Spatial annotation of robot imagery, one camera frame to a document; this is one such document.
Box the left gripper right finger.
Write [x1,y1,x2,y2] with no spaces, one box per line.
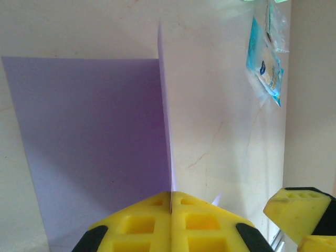
[171,191,276,252]

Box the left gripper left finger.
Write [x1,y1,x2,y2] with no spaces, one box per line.
[71,191,173,252]

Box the purple paper sheet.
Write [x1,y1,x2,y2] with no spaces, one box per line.
[1,22,224,252]

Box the blue snack packet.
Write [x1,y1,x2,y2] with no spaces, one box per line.
[246,16,286,108]

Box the clear plastic packet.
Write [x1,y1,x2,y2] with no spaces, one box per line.
[264,0,291,55]

